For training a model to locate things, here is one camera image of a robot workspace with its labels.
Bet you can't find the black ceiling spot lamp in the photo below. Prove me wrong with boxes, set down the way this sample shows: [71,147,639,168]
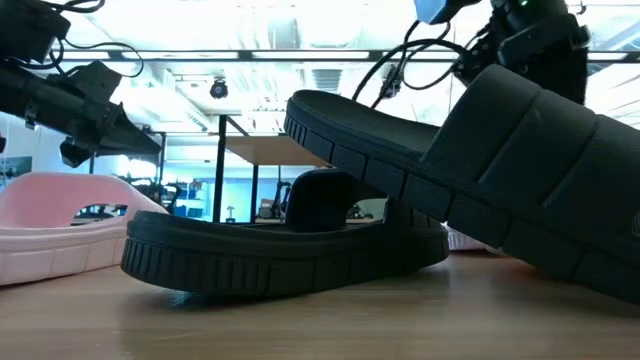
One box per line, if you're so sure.
[208,77,230,100]

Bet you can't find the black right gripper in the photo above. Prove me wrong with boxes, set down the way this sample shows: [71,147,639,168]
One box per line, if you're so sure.
[452,0,592,106]

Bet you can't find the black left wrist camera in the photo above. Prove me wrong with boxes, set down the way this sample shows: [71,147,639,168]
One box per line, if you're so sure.
[63,59,124,104]

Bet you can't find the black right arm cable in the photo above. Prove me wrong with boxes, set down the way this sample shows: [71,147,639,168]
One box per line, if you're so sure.
[352,19,469,102]

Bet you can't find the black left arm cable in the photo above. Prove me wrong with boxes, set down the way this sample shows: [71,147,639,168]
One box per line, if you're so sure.
[42,0,145,80]

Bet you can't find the wooden shelf with black legs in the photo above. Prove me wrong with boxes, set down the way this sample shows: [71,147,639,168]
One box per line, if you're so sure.
[212,113,331,224]

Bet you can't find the background workbench with equipment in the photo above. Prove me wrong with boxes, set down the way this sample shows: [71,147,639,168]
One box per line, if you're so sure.
[117,172,211,221]

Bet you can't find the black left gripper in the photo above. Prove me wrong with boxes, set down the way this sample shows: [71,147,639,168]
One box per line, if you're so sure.
[59,98,163,169]

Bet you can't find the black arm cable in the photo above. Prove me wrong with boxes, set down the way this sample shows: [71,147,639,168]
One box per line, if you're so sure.
[42,0,145,80]
[352,19,469,102]

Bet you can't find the dark wall picture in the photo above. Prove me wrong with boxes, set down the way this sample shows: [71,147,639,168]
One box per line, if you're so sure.
[0,156,33,177]

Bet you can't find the black background rack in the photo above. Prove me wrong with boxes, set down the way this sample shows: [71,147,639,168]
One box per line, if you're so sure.
[142,129,169,201]

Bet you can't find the black rubber slide sandal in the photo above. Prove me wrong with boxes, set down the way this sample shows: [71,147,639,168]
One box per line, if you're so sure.
[120,168,450,297]
[283,63,640,306]

